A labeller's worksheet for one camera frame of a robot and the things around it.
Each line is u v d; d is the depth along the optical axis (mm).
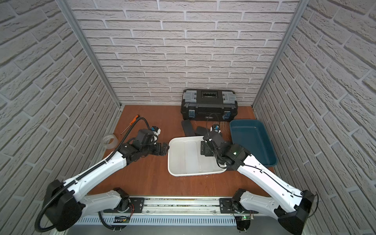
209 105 981
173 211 728
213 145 527
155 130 726
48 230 398
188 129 1033
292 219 372
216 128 626
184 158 870
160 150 710
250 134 1080
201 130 1012
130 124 1064
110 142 962
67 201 382
